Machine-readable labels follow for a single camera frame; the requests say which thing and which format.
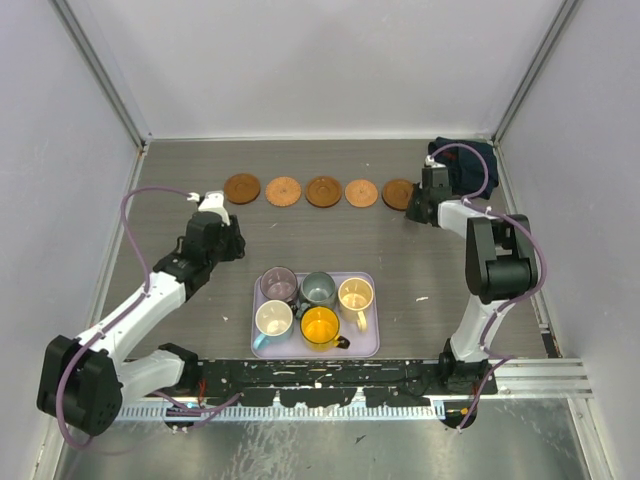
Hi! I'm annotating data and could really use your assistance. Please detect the slotted cable duct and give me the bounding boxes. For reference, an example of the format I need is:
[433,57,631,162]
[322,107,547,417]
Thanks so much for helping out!
[116,401,445,423]

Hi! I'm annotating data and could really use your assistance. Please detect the grey ceramic mug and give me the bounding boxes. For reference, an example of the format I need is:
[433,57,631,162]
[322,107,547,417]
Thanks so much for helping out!
[299,272,337,309]

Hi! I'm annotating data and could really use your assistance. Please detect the lilac plastic tray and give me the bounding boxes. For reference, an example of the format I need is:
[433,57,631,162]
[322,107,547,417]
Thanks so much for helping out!
[250,299,380,360]

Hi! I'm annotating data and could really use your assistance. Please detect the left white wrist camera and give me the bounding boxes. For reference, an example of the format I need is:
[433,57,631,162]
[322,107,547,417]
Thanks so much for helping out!
[187,190,231,226]

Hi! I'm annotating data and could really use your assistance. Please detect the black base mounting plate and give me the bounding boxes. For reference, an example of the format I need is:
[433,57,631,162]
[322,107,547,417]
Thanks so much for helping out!
[142,357,500,409]

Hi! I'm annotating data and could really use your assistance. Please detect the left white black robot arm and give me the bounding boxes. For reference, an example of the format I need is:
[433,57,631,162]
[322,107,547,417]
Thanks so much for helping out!
[36,212,246,437]

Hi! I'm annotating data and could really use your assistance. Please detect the white mug blue handle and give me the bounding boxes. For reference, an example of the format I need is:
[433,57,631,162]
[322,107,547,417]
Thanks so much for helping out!
[252,300,294,350]

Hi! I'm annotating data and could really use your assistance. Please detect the purple glass cup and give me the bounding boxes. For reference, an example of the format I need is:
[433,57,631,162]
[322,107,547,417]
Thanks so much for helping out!
[259,266,299,304]

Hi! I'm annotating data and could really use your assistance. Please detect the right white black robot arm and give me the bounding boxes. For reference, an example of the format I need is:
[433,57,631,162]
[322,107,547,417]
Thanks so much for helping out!
[405,164,539,394]

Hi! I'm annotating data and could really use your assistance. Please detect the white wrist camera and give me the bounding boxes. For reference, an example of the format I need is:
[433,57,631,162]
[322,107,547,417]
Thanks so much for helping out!
[187,190,231,226]
[424,155,445,169]

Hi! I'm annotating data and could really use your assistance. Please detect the woven rattan coaster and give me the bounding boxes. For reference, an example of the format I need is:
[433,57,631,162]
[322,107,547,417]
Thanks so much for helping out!
[265,176,302,208]
[345,179,378,208]

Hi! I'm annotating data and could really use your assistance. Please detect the dark wooden coaster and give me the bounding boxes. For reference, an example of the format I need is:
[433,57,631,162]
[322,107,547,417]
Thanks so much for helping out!
[223,173,261,205]
[305,176,342,208]
[382,179,413,211]

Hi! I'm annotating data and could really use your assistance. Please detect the yellow glass mug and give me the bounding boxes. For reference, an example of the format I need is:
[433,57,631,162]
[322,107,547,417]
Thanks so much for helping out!
[300,306,351,352]

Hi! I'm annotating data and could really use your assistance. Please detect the dark blue folded cloth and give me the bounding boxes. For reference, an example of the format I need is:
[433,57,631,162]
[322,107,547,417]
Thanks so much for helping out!
[428,137,499,200]

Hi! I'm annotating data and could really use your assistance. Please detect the cream yellow mug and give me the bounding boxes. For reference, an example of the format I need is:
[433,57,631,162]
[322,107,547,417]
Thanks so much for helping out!
[338,277,374,333]

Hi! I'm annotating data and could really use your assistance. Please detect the aluminium front rail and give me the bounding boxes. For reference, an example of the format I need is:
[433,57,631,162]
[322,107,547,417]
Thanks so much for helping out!
[48,357,594,401]

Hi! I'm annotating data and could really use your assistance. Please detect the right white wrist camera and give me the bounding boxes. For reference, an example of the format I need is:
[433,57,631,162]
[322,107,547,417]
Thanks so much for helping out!
[424,155,445,169]

